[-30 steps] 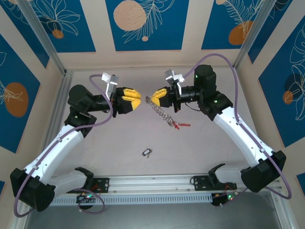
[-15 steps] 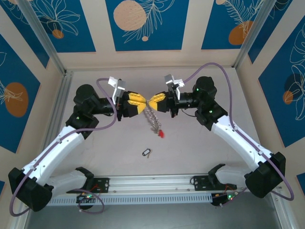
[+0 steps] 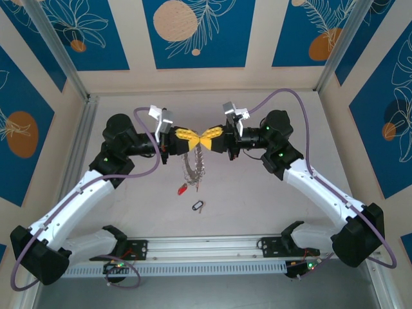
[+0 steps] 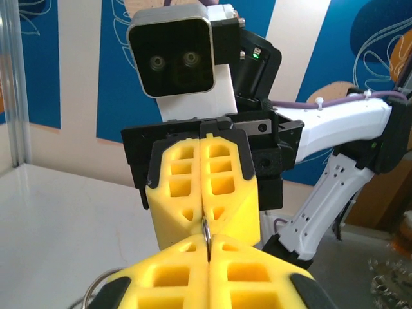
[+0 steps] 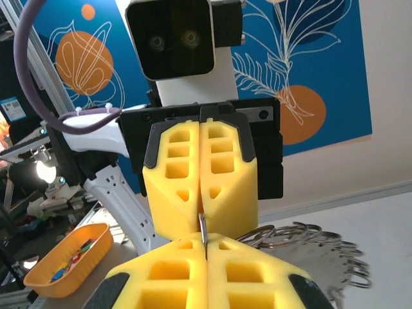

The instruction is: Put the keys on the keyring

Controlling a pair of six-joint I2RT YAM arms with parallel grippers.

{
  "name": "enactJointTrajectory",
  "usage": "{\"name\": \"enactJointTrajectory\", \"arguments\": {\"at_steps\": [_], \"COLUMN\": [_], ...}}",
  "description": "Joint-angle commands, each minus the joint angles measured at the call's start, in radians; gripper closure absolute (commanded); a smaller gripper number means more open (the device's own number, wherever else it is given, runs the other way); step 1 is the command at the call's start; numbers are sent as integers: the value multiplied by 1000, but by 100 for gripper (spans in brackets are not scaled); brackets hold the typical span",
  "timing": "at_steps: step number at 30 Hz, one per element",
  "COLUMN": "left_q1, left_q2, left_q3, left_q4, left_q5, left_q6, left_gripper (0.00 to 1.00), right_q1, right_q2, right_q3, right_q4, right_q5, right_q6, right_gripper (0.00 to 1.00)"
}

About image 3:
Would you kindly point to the blue floral wall poster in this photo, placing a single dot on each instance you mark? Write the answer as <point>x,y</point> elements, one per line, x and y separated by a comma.
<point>32,51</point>
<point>289,32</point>
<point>19,96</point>
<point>106,32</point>
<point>363,48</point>
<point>2,251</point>
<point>407,244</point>
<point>380,154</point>
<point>225,32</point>

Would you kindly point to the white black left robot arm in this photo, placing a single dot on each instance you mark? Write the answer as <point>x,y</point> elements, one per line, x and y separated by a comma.
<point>80,199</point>

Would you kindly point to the aluminium mounting rail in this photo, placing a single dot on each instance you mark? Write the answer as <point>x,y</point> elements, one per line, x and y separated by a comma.
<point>206,247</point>

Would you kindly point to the aluminium table edge rail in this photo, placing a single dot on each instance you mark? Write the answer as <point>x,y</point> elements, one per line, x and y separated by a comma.
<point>88,128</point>
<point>380,286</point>

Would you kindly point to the small circuit board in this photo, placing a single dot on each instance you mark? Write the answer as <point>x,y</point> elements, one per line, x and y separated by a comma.
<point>305,266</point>
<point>116,267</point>

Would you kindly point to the red key tag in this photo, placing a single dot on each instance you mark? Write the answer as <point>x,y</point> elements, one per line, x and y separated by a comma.
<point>181,189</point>

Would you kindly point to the black key tag with key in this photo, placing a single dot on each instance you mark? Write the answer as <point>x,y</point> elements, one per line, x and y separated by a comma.
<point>196,206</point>

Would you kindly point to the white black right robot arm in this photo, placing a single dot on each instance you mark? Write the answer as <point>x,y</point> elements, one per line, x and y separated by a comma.
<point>322,190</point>

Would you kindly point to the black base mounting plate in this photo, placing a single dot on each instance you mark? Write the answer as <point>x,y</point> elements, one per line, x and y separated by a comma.
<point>272,247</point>
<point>138,249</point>

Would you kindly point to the aluminium frame post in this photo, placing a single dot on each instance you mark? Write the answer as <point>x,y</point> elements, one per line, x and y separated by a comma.
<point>341,45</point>
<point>59,48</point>

